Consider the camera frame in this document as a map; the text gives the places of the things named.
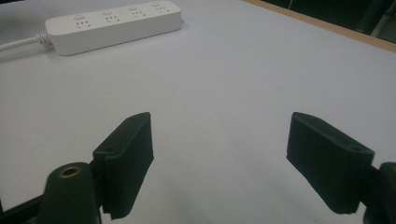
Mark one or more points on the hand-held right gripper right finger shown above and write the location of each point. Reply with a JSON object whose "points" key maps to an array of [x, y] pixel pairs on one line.
{"points": [[327, 161]]}

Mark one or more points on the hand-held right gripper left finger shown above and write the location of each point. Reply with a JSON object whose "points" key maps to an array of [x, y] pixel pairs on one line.
{"points": [[127, 161]]}

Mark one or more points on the white power strip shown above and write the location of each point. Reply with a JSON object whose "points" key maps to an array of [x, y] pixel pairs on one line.
{"points": [[113, 26]]}

